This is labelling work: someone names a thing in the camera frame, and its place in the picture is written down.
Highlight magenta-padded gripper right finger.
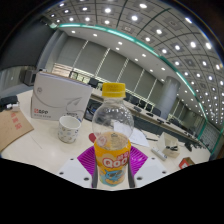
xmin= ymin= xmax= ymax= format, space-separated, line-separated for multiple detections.
xmin=127 ymin=145 xmax=169 ymax=189

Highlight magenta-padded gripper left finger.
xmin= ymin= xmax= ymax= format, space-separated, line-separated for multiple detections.
xmin=56 ymin=145 xmax=98 ymax=189

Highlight yellow-capped orange drink bottle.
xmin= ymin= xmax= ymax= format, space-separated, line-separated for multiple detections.
xmin=91 ymin=82 xmax=135 ymax=188

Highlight long white remote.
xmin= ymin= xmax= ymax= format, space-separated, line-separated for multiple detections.
xmin=150 ymin=147 xmax=168 ymax=162

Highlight small open white box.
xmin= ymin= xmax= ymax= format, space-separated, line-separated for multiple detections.
xmin=156 ymin=132 xmax=183 ymax=158

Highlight long curved conference desk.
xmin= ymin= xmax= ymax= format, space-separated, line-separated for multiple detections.
xmin=91 ymin=88 xmax=208 ymax=149

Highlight black projector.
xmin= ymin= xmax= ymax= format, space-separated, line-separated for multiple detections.
xmin=83 ymin=99 xmax=103 ymax=123

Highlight black desk microphones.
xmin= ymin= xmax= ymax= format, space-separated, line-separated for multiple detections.
xmin=133 ymin=104 xmax=198 ymax=153

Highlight row of black office chairs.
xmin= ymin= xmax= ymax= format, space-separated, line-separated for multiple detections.
xmin=87 ymin=77 xmax=201 ymax=134

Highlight white copy paper box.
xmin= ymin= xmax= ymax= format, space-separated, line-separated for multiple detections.
xmin=30 ymin=71 xmax=94 ymax=123

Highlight brown paper envelope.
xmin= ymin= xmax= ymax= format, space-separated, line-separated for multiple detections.
xmin=0 ymin=109 xmax=35 ymax=153

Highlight small white adapter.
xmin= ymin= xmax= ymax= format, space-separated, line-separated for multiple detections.
xmin=6 ymin=103 xmax=20 ymax=111

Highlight flat black device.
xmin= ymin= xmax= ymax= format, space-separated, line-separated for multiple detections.
xmin=0 ymin=95 xmax=19 ymax=113

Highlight grey box monitor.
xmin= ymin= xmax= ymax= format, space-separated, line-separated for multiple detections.
xmin=23 ymin=68 xmax=39 ymax=87

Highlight round ceiling lights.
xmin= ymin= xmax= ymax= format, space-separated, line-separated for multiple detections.
xmin=46 ymin=0 xmax=224 ymax=134

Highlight white mug with blue handle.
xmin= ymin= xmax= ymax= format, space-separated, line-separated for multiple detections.
xmin=57 ymin=115 xmax=82 ymax=145

